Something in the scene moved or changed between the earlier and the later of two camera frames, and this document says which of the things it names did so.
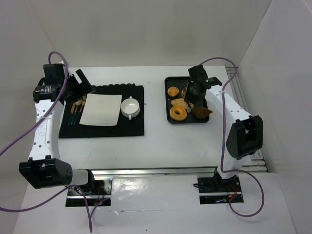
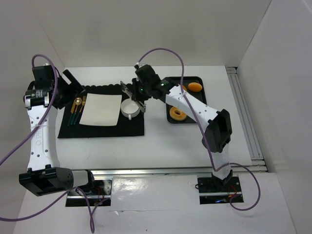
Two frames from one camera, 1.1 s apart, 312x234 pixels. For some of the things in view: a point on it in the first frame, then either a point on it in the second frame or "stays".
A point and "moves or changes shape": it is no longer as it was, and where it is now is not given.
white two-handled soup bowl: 130,107 stays
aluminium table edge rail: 185,172 stays
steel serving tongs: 188,106 moves or changes shape
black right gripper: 191,95 to 134,93
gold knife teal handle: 72,111 stays
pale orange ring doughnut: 176,117 stays
